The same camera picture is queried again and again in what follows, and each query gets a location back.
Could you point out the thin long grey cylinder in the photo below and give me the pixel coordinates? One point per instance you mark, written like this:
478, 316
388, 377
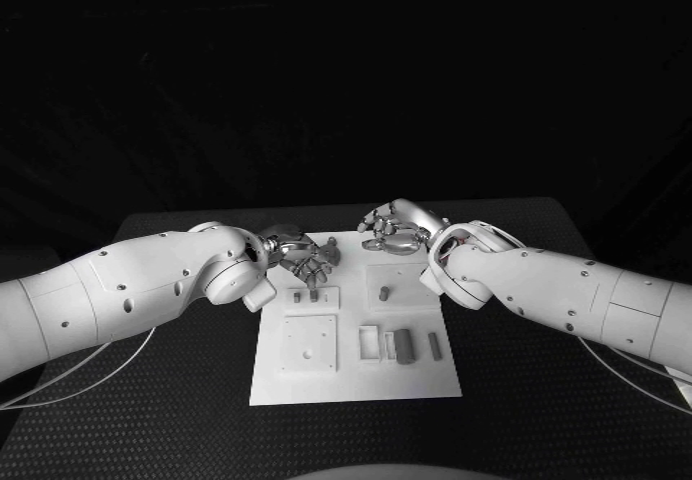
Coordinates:
434, 347

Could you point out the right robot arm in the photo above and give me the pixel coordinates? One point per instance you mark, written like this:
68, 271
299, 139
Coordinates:
551, 288

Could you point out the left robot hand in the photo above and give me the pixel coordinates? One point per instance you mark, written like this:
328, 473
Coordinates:
294, 248

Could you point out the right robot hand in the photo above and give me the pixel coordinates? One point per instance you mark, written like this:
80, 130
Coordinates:
411, 215

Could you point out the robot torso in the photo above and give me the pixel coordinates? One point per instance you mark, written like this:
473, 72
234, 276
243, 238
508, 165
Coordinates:
400, 473

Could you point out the white task board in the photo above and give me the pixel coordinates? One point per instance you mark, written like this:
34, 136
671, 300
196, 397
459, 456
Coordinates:
351, 382

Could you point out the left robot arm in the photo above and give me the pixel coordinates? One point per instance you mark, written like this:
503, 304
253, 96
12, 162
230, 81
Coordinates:
134, 273

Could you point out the thick long grey cylinder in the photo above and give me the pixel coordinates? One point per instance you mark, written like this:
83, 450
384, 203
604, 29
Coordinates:
404, 347

